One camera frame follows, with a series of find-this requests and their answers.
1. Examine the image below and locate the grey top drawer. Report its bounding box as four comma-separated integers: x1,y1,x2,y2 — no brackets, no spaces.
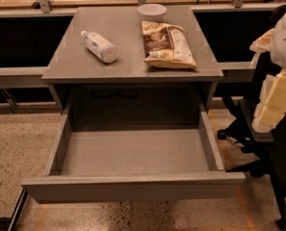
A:
21,111,245,203

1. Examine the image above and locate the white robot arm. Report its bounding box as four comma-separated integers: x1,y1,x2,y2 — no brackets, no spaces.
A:
249,13,286,133

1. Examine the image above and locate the grey drawer cabinet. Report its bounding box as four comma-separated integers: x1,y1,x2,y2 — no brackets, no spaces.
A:
48,18,222,130

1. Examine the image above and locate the black office chair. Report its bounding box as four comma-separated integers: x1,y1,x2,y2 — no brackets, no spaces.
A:
218,5,286,231

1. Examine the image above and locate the brown yellow snack bag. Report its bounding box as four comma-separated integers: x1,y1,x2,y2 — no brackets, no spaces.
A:
142,21,197,69

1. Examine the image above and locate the white round bowl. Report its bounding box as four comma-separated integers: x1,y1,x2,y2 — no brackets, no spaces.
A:
138,4,167,22

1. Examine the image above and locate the white plastic bottle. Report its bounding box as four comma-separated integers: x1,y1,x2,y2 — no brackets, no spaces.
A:
81,31,117,64

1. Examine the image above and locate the grey long bench desk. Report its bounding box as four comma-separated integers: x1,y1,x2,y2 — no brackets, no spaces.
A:
0,3,279,89

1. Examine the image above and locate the black metal floor frame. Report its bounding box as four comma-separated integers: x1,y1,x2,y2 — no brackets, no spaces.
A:
0,188,29,231

